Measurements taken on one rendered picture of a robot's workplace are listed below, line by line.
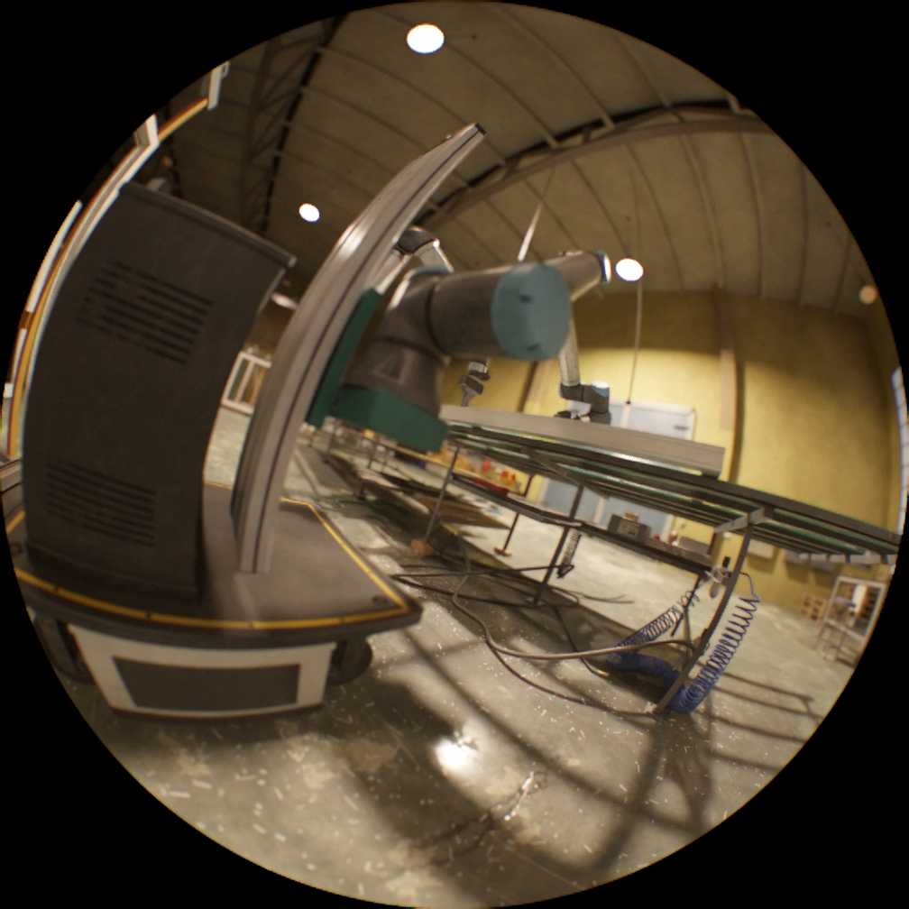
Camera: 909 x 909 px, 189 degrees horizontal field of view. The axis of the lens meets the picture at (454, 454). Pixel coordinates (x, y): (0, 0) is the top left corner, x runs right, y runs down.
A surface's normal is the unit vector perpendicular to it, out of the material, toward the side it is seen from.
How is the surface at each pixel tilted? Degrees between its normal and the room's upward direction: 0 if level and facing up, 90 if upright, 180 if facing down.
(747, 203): 180
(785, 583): 90
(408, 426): 90
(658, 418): 90
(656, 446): 90
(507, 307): 124
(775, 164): 180
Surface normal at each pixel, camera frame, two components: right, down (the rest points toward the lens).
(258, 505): 0.72, 0.23
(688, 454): -0.70, -0.28
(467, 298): -0.65, 0.16
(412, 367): 0.51, -0.21
